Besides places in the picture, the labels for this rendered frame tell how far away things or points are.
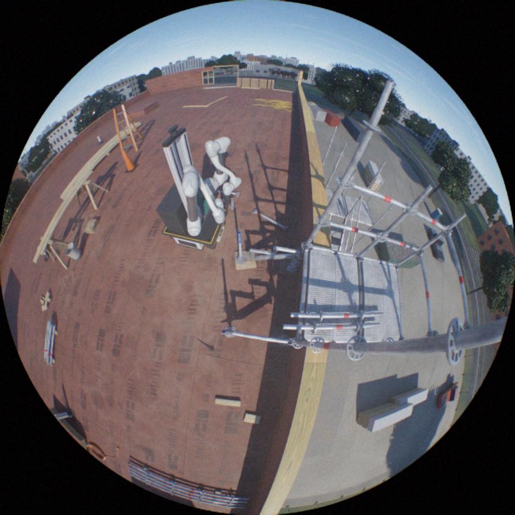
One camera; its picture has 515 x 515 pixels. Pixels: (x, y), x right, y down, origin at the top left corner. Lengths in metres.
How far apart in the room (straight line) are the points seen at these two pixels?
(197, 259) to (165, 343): 1.39
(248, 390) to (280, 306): 1.30
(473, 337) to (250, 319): 2.35
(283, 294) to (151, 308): 2.04
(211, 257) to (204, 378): 1.81
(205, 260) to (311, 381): 2.20
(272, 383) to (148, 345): 1.88
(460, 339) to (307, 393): 1.67
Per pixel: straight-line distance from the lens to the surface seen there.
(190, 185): 1.49
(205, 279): 2.65
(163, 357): 2.78
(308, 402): 2.03
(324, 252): 2.11
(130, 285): 3.21
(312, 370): 1.92
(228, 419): 2.81
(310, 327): 1.71
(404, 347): 0.64
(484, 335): 0.51
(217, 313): 2.50
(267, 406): 2.71
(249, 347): 2.46
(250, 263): 2.64
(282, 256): 2.33
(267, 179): 3.90
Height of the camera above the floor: 2.45
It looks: 65 degrees down
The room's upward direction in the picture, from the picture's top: 8 degrees clockwise
